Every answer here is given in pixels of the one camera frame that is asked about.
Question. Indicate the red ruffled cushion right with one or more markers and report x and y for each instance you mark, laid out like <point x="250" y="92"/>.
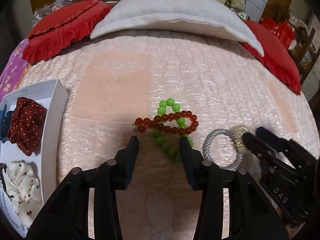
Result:
<point x="276" y="59"/>

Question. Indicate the clear plastic bag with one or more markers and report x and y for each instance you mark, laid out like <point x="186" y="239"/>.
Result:
<point x="47" y="9"/>

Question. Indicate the dark red dotted scrunchie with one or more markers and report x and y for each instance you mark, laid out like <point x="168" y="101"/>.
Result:
<point x="26" y="125"/>

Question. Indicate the red shopping bag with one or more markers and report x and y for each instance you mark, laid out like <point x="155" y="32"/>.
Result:
<point x="282" y="30"/>

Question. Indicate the cream dotted scrunchie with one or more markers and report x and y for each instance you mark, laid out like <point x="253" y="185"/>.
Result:
<point x="24" y="190"/>

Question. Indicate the white pillow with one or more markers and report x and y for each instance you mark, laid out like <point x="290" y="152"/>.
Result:
<point x="202" y="17"/>

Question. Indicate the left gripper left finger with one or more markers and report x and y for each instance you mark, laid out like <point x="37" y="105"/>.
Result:
<point x="65" y="213"/>

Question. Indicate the red ruffled cushion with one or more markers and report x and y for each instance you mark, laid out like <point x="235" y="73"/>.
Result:
<point x="62" y="27"/>
<point x="276" y="59"/>

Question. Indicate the wooden chair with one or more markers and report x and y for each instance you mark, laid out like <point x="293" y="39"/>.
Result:
<point x="304" y="52"/>

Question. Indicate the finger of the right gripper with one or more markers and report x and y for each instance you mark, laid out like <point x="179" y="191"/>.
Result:
<point x="271" y="136"/>
<point x="260" y="149"/>

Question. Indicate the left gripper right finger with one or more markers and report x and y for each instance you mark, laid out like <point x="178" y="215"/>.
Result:
<point x="252" y="216"/>

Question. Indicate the blue hair claw clip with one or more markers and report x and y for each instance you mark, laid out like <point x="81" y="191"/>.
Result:
<point x="6" y="117"/>

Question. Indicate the red ruffled cushion left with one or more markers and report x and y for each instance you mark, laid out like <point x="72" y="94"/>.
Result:
<point x="62" y="27"/>

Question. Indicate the purple floral sheet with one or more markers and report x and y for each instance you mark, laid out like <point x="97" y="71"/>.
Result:
<point x="15" y="70"/>

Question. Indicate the pink bedspread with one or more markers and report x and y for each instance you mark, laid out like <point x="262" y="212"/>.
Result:
<point x="117" y="79"/>

